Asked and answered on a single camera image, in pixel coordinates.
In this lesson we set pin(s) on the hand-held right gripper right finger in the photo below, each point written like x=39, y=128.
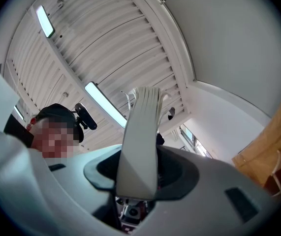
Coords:
x=216, y=193

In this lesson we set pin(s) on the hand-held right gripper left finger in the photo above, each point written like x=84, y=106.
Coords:
x=81, y=181

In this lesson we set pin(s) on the blue book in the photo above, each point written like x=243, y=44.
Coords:
x=140, y=144

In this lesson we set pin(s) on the person's head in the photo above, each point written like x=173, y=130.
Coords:
x=54, y=141

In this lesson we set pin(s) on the tall glass window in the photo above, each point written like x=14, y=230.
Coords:
x=196, y=141

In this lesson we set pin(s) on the wooden chair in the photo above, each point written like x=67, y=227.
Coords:
x=278, y=168

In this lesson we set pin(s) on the black cap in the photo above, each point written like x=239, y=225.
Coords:
x=54, y=112

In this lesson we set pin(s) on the long ceiling light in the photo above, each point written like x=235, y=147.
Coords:
x=45, y=21
x=19, y=112
x=105, y=104

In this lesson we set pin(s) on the round ceiling detector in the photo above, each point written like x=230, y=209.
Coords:
x=171, y=113

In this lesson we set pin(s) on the black head camera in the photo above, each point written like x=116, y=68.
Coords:
x=88, y=120

